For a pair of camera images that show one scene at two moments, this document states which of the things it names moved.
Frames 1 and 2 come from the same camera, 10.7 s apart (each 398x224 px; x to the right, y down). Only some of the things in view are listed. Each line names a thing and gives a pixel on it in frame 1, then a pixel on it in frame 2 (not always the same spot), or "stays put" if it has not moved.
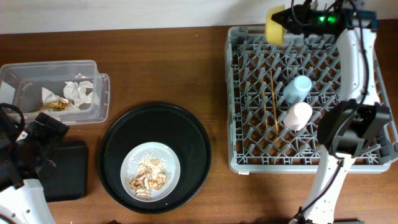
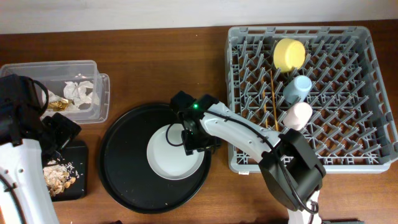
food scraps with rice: x=146 y=173 → x=58 y=175
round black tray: x=166 y=125 stays put
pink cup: x=298 y=116 stays put
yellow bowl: x=275 y=32 → x=289 y=55
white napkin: x=47 y=98 → x=71 y=107
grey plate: x=173 y=173 → x=166 y=155
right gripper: x=300 y=24 → x=188 y=140
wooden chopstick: x=273 y=99 stays put
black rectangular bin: x=69 y=182 stays put
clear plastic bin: x=72 y=91 stays put
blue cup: x=296 y=90 stays put
